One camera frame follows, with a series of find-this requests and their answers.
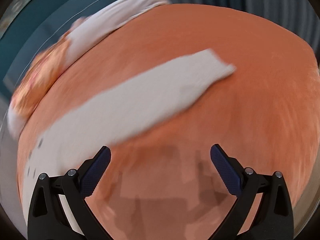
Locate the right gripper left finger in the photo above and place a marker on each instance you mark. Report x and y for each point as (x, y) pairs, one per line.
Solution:
(58, 209)

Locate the orange floral satin pillow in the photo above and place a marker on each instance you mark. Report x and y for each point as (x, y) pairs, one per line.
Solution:
(45, 69)

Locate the white duvet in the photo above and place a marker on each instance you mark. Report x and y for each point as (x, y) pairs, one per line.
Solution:
(88, 32)

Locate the teal upholstered headboard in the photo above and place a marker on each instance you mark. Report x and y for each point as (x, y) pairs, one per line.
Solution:
(36, 27)

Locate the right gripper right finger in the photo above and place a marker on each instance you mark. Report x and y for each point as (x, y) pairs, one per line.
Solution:
(274, 217)

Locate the cream knit sweater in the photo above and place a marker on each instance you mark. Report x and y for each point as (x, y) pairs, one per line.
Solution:
(120, 113)

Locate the orange plush bed blanket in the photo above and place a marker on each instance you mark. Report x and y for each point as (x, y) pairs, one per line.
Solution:
(161, 183)

